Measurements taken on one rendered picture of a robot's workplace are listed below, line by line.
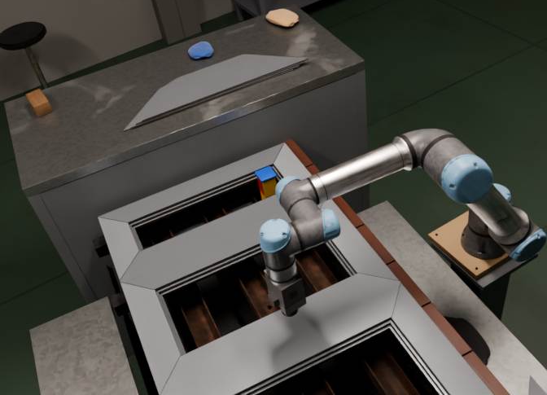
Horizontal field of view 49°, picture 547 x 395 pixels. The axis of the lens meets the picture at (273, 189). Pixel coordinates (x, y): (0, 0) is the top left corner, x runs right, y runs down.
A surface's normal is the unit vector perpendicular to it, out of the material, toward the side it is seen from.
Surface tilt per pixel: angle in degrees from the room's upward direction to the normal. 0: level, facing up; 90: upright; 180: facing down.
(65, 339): 0
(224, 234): 0
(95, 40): 90
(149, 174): 90
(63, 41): 90
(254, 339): 0
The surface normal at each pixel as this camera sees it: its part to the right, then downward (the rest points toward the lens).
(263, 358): -0.14, -0.73
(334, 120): 0.42, 0.58
